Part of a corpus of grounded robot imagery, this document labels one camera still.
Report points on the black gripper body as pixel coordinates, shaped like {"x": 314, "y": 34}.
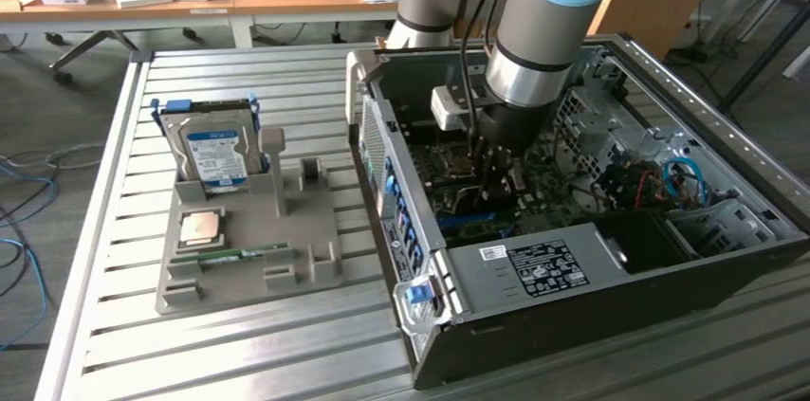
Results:
{"x": 509, "y": 128}

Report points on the graphics card with black fan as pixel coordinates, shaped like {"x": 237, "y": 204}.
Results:
{"x": 465, "y": 197}

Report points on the black case latch knob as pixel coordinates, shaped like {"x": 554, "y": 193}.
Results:
{"x": 391, "y": 126}

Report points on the black open PC case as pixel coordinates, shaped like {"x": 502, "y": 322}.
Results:
{"x": 570, "y": 325}

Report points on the grey metal disk bay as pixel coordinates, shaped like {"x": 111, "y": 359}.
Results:
{"x": 728, "y": 225}

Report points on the grey chipset heatsink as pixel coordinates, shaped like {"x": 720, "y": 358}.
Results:
{"x": 538, "y": 223}

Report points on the blue case latch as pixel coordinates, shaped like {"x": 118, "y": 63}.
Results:
{"x": 418, "y": 294}

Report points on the grey power supply unit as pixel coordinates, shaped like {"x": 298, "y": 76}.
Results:
{"x": 487, "y": 278}

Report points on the green RAM stick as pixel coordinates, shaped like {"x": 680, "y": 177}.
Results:
{"x": 222, "y": 256}

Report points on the CPU with copper lid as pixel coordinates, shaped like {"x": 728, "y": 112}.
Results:
{"x": 199, "y": 229}

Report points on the perforated metal drive cage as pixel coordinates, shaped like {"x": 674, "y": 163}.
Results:
{"x": 589, "y": 135}

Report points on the blue expansion slot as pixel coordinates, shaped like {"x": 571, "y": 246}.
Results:
{"x": 469, "y": 219}

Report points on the metal CPU socket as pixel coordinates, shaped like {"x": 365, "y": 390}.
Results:
{"x": 453, "y": 159}

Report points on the grey printed parts rack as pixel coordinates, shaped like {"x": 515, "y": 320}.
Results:
{"x": 253, "y": 230}

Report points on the hard disk in blue caddy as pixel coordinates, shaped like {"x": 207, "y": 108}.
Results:
{"x": 212, "y": 154}

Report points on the green motherboard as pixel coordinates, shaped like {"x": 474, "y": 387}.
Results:
{"x": 550, "y": 183}

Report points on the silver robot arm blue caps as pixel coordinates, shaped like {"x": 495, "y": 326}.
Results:
{"x": 545, "y": 31}

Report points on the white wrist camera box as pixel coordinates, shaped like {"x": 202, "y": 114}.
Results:
{"x": 453, "y": 109}

